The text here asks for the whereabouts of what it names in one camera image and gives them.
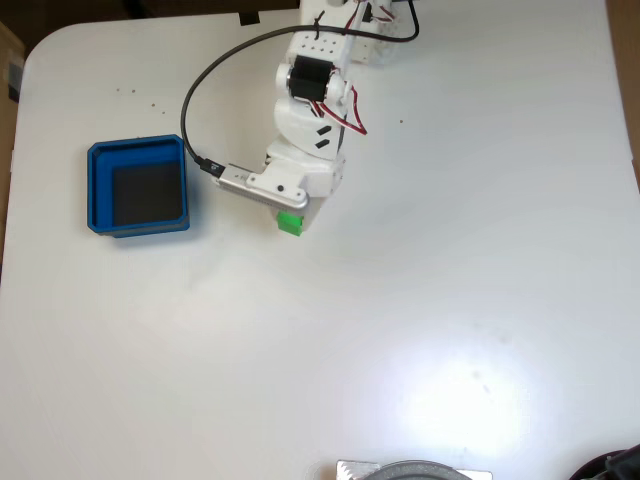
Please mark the grey round disc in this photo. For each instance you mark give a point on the grey round disc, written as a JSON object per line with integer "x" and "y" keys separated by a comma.
{"x": 420, "y": 472}

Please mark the black object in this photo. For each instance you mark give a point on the black object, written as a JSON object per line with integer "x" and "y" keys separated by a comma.
{"x": 615, "y": 467}

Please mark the black tape piece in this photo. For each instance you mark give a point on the black tape piece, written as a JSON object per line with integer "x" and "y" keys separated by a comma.
{"x": 249, "y": 19}

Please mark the silver metal bracket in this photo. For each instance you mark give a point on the silver metal bracket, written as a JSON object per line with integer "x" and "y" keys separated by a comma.
{"x": 350, "y": 470}

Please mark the silver camera box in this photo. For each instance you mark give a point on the silver camera box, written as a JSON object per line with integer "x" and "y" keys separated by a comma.
{"x": 235, "y": 184}

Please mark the green cube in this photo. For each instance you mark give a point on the green cube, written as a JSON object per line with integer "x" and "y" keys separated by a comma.
{"x": 291, "y": 225}

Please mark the blue box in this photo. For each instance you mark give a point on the blue box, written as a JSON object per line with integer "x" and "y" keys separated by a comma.
{"x": 100, "y": 200}

